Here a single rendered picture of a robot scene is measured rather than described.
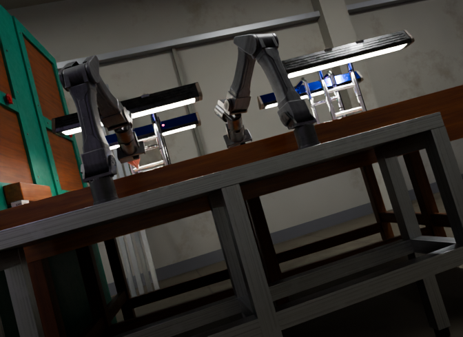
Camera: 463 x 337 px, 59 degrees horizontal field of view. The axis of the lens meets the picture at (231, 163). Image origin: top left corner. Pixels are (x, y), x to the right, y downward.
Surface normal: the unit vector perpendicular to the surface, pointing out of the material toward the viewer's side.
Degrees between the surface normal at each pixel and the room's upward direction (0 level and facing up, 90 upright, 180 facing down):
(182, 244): 90
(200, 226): 90
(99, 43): 90
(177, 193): 90
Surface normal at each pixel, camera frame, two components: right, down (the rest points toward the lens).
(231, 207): 0.17, -0.13
